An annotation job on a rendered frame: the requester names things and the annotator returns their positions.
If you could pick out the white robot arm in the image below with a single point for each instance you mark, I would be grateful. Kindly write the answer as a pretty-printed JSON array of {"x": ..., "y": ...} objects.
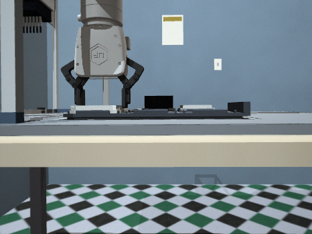
[{"x": 103, "y": 10}]

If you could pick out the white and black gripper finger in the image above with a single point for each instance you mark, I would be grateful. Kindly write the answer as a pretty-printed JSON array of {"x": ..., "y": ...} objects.
[
  {"x": 127, "y": 84},
  {"x": 77, "y": 84}
]

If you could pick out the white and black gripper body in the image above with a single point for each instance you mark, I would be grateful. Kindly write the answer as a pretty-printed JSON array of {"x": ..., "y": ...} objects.
[{"x": 101, "y": 50}]

